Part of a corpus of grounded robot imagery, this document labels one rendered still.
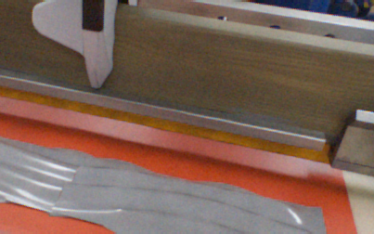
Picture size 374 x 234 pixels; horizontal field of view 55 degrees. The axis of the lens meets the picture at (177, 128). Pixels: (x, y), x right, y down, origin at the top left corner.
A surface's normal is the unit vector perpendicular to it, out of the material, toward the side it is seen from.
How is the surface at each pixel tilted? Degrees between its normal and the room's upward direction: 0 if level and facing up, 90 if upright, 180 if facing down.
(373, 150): 90
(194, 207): 33
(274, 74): 90
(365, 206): 0
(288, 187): 0
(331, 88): 90
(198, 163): 0
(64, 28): 85
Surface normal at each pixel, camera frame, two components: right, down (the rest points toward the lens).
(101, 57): 0.56, 0.72
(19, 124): 0.11, -0.86
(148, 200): 0.10, -0.47
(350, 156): -0.21, 0.47
